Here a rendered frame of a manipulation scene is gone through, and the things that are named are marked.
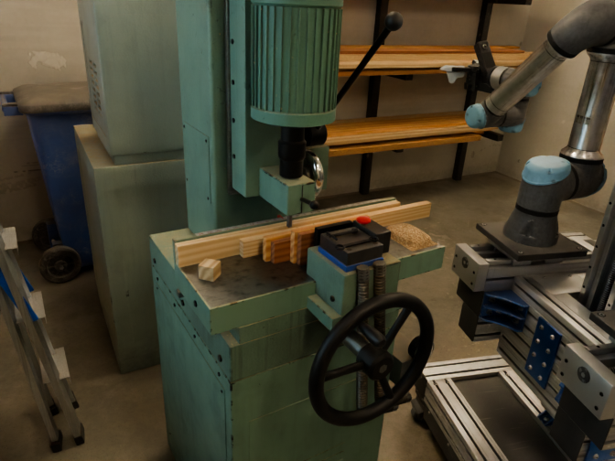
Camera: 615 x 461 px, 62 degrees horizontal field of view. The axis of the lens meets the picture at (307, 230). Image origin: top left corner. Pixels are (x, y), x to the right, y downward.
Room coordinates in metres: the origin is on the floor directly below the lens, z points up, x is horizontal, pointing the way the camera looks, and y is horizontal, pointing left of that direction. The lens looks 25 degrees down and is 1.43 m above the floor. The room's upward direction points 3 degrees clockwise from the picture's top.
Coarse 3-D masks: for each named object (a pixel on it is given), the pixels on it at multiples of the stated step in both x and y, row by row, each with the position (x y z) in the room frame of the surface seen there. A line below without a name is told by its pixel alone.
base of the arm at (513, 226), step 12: (516, 204) 1.38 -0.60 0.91; (516, 216) 1.36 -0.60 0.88; (528, 216) 1.33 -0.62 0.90; (540, 216) 1.32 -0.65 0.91; (552, 216) 1.32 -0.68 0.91; (504, 228) 1.38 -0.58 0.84; (516, 228) 1.34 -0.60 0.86; (528, 228) 1.33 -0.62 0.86; (540, 228) 1.31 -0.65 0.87; (552, 228) 1.32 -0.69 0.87; (516, 240) 1.33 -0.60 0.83; (528, 240) 1.31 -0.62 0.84; (540, 240) 1.30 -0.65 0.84; (552, 240) 1.31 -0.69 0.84
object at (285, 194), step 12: (264, 168) 1.11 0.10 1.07; (276, 168) 1.11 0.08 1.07; (264, 180) 1.09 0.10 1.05; (276, 180) 1.04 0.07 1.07; (288, 180) 1.04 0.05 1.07; (300, 180) 1.04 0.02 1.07; (312, 180) 1.04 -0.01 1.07; (264, 192) 1.09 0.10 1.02; (276, 192) 1.04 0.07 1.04; (288, 192) 1.00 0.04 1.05; (300, 192) 1.02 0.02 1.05; (312, 192) 1.03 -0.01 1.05; (276, 204) 1.04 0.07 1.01; (288, 204) 1.00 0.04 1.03; (300, 204) 1.02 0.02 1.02
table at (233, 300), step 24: (432, 240) 1.14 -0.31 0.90; (192, 264) 0.95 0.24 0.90; (240, 264) 0.96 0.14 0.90; (264, 264) 0.97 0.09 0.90; (288, 264) 0.97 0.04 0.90; (408, 264) 1.04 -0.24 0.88; (432, 264) 1.09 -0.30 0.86; (192, 288) 0.86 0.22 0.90; (216, 288) 0.86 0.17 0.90; (240, 288) 0.86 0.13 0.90; (264, 288) 0.87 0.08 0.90; (288, 288) 0.87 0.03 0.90; (312, 288) 0.90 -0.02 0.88; (216, 312) 0.79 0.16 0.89; (240, 312) 0.82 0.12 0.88; (264, 312) 0.85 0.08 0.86; (288, 312) 0.88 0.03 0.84; (312, 312) 0.88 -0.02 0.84; (336, 312) 0.84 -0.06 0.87
